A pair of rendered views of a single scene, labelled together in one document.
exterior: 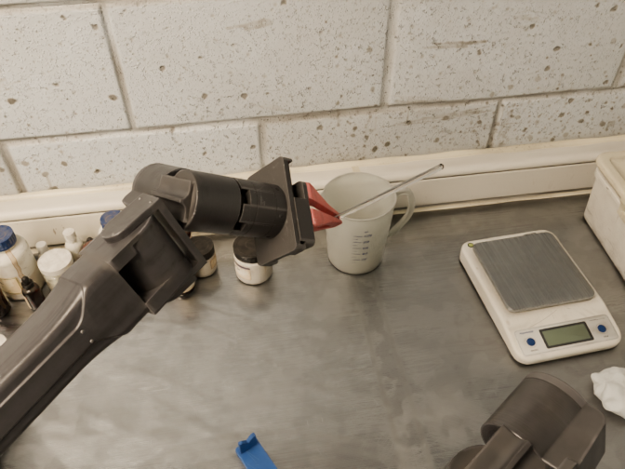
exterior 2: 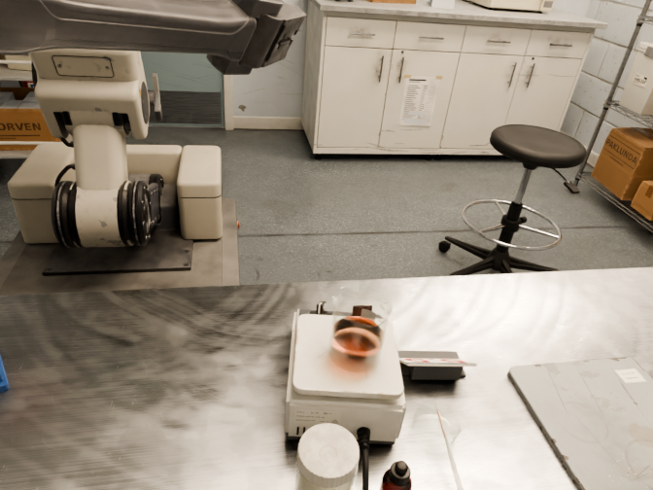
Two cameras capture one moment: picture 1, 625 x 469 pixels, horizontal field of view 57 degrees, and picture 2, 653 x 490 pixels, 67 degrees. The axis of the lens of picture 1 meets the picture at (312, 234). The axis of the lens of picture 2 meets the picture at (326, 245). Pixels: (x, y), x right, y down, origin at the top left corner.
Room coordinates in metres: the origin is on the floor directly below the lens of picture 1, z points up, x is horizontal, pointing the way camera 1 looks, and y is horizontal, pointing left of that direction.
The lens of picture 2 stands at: (0.77, 0.44, 1.24)
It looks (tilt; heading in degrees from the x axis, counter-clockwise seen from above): 33 degrees down; 176
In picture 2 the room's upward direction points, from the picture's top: 6 degrees clockwise
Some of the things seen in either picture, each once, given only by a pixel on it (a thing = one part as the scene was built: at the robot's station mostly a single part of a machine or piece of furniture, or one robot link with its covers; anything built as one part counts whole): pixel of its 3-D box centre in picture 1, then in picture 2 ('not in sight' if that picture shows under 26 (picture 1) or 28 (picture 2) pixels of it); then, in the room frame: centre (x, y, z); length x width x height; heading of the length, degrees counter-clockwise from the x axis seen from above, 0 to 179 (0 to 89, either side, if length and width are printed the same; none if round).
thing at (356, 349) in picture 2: not in sight; (359, 333); (0.38, 0.51, 0.88); 0.07 x 0.06 x 0.08; 14
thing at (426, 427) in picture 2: not in sight; (435, 426); (0.41, 0.62, 0.76); 0.06 x 0.06 x 0.02
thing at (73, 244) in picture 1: (74, 247); not in sight; (0.74, 0.44, 0.79); 0.03 x 0.03 x 0.08
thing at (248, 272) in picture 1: (253, 258); not in sight; (0.72, 0.11, 0.79); 0.07 x 0.07 x 0.07
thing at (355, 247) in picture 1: (365, 224); not in sight; (0.76, -0.10, 0.82); 0.18 x 0.13 x 0.15; 105
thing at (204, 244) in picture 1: (200, 256); not in sight; (0.73, 0.20, 0.78); 0.05 x 0.05 x 0.06
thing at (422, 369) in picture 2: not in sight; (433, 358); (0.31, 0.63, 0.77); 0.09 x 0.06 x 0.04; 92
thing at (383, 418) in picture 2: not in sight; (342, 363); (0.34, 0.51, 0.79); 0.22 x 0.13 x 0.08; 179
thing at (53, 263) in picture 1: (59, 272); not in sight; (0.69, 0.45, 0.78); 0.06 x 0.06 x 0.07
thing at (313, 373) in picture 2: not in sight; (346, 353); (0.37, 0.51, 0.83); 0.12 x 0.12 x 0.01; 89
